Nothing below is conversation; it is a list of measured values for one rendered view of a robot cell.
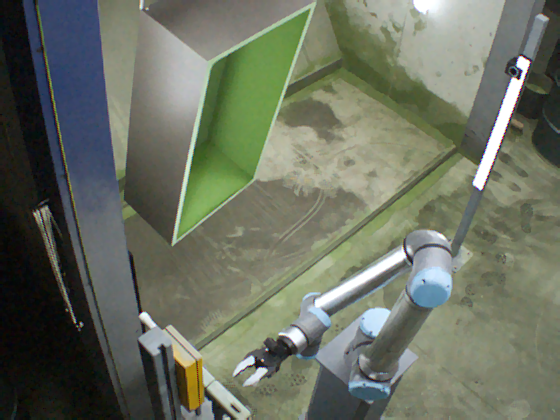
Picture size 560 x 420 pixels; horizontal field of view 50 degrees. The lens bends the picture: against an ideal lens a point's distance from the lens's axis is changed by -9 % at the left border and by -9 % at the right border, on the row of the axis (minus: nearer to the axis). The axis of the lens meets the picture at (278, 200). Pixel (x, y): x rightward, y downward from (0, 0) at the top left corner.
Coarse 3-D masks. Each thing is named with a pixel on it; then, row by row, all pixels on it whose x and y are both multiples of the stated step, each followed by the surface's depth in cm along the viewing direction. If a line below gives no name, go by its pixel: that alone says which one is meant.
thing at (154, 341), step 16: (144, 336) 139; (160, 336) 140; (144, 352) 139; (160, 352) 140; (144, 368) 147; (160, 368) 142; (160, 384) 147; (176, 384) 153; (160, 400) 153; (176, 400) 159; (160, 416) 163; (176, 416) 166
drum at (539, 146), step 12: (552, 84) 423; (552, 96) 419; (552, 108) 420; (540, 120) 440; (552, 120) 422; (540, 132) 439; (552, 132) 425; (540, 144) 441; (552, 144) 429; (540, 156) 443; (552, 156) 433
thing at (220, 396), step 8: (144, 312) 202; (144, 320) 200; (208, 376) 187; (208, 384) 186; (216, 384) 186; (208, 392) 185; (216, 392) 184; (224, 392) 184; (216, 400) 183; (224, 400) 182; (232, 400) 183; (216, 408) 188; (224, 408) 181; (232, 408) 181; (240, 408) 181; (216, 416) 195; (232, 416) 180; (240, 416) 179; (248, 416) 180
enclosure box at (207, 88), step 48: (192, 0) 229; (240, 0) 235; (288, 0) 241; (144, 48) 232; (192, 48) 214; (240, 48) 290; (288, 48) 271; (144, 96) 250; (192, 96) 229; (240, 96) 310; (144, 144) 271; (192, 144) 248; (240, 144) 331; (144, 192) 295; (192, 192) 327
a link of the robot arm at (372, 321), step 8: (368, 312) 236; (376, 312) 236; (384, 312) 237; (360, 320) 236; (368, 320) 233; (376, 320) 234; (384, 320) 234; (360, 328) 234; (368, 328) 231; (376, 328) 231; (360, 336) 234; (368, 336) 230; (360, 344) 231; (368, 344) 229
